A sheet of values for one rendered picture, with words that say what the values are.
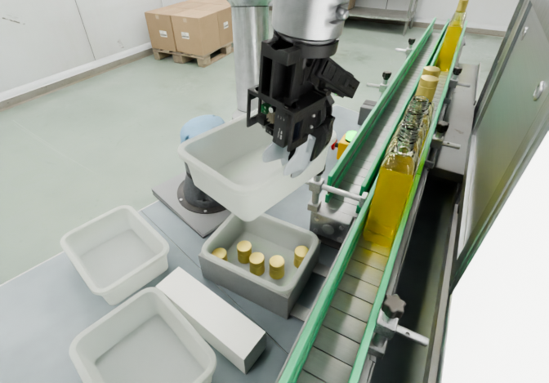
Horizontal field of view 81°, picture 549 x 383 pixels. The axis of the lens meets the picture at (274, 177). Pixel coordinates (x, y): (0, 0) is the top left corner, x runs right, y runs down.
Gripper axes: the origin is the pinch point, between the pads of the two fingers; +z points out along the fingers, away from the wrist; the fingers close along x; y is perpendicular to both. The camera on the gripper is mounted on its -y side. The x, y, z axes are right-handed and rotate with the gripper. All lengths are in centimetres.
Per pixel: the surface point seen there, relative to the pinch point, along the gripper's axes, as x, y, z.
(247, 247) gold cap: -9.2, -0.6, 30.5
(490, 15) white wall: -81, -608, 92
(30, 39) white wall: -362, -58, 101
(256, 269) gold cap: -4.5, 1.4, 32.1
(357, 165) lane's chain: -3.9, -36.8, 23.2
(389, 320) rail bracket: 22.0, 4.7, 10.4
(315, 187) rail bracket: -2.7, -13.6, 15.3
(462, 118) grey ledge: 9, -85, 22
